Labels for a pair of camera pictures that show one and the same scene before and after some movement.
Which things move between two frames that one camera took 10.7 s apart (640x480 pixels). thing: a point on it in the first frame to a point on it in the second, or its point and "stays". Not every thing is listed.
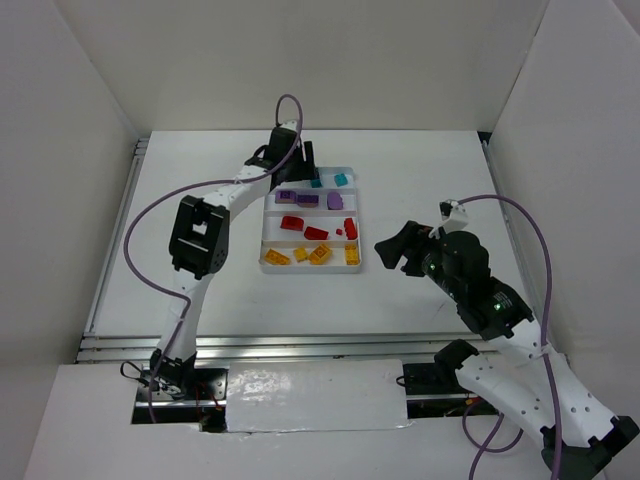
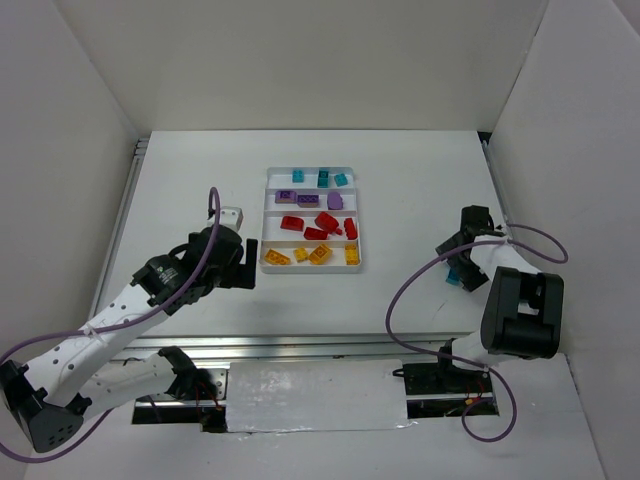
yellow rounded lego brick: x=320 y=254 stays
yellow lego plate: x=352 y=254 stays
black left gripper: x=304 y=167 to x=248 y=263
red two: x=351 y=229 stays
